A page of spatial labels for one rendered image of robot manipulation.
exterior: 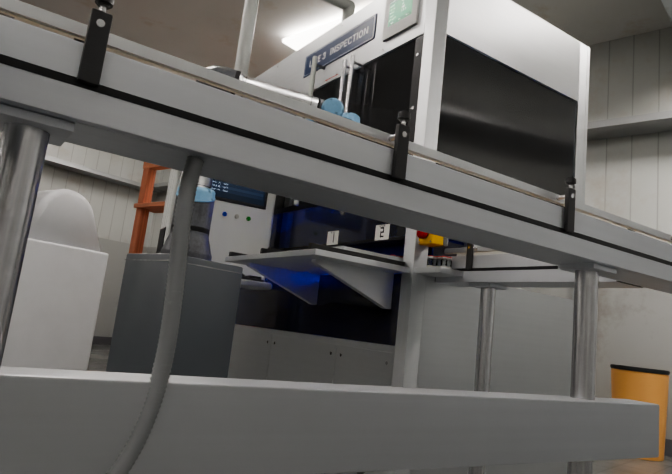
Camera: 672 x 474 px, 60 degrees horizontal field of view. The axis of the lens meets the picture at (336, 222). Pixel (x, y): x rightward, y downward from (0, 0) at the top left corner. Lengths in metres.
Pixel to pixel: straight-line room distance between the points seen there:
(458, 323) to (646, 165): 3.48
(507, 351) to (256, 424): 1.69
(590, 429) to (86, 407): 1.00
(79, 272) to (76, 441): 4.46
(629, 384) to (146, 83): 4.27
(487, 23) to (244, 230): 1.42
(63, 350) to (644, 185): 4.89
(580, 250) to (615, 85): 4.51
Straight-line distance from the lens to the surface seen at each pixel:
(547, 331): 2.62
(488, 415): 1.13
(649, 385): 4.70
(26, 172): 0.76
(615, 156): 5.52
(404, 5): 2.55
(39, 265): 5.04
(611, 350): 5.23
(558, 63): 2.91
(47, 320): 5.11
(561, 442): 1.31
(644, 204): 5.34
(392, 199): 0.93
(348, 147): 0.89
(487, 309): 2.00
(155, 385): 0.77
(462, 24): 2.47
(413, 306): 2.05
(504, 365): 2.41
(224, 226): 2.78
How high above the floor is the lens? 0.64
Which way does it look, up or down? 10 degrees up
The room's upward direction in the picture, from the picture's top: 7 degrees clockwise
